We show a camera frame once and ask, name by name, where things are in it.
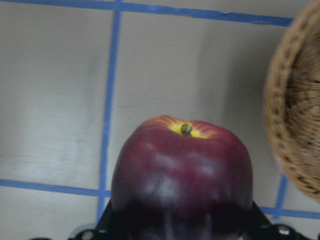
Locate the dark red apple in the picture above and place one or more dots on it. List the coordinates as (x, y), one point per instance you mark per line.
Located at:
(181, 180)

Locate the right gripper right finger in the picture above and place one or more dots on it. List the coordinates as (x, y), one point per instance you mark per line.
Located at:
(258, 227)

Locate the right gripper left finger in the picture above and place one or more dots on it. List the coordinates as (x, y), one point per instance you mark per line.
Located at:
(105, 228)

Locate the woven wicker basket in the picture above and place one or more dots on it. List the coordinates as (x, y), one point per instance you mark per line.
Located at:
(291, 102)

